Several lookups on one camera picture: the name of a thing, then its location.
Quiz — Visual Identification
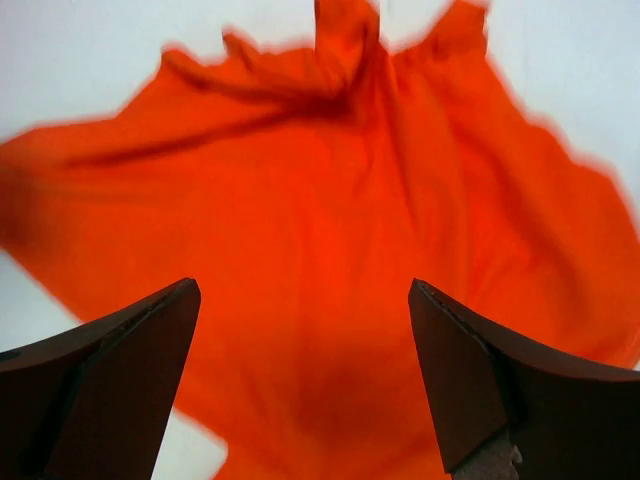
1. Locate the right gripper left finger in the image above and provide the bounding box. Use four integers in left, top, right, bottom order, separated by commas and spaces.
1, 278, 201, 479

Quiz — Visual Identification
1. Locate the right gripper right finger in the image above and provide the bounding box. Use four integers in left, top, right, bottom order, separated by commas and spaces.
409, 280, 639, 479

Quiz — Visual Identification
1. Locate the orange polo shirt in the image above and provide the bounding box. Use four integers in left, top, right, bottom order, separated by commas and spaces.
1, 1, 639, 479

